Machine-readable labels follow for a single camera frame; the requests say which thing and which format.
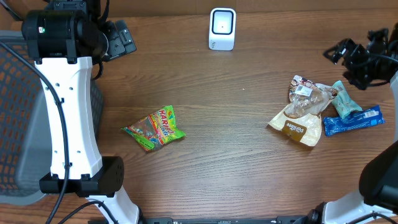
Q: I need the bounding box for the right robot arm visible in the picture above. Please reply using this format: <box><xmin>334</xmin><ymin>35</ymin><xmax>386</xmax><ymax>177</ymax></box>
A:
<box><xmin>296</xmin><ymin>37</ymin><xmax>397</xmax><ymax>223</ymax></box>

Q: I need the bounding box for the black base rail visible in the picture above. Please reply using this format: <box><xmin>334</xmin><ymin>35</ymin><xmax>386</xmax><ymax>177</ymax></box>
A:
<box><xmin>138</xmin><ymin>215</ymin><xmax>307</xmax><ymax>224</ymax></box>

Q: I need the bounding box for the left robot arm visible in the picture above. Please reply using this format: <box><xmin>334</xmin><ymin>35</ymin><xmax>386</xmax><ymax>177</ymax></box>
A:
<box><xmin>22</xmin><ymin>1</ymin><xmax>141</xmax><ymax>223</ymax></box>

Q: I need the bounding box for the light teal snack packet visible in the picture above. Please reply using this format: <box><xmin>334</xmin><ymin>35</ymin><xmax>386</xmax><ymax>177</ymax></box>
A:
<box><xmin>332</xmin><ymin>80</ymin><xmax>363</xmax><ymax>119</ymax></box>

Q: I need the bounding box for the white barcode scanner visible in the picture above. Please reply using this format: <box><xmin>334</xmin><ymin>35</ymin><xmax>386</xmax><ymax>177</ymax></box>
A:
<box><xmin>208</xmin><ymin>7</ymin><xmax>236</xmax><ymax>51</ymax></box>

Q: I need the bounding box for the grey plastic mesh basket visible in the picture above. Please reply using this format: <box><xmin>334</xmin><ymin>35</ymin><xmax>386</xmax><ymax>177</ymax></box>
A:
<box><xmin>0</xmin><ymin>30</ymin><xmax>104</xmax><ymax>206</ymax></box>

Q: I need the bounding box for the Haribo gummy worms bag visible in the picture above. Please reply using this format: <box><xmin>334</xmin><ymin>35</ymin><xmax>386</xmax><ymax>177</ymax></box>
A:
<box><xmin>121</xmin><ymin>105</ymin><xmax>186</xmax><ymax>152</ymax></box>

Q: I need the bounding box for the beige paper pouch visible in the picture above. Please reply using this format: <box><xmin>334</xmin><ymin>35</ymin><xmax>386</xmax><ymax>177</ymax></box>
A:
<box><xmin>269</xmin><ymin>75</ymin><xmax>338</xmax><ymax>147</ymax></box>

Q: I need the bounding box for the blue snack bar wrapper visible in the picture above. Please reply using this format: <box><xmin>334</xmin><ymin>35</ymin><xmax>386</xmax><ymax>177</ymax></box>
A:
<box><xmin>323</xmin><ymin>105</ymin><xmax>385</xmax><ymax>136</ymax></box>

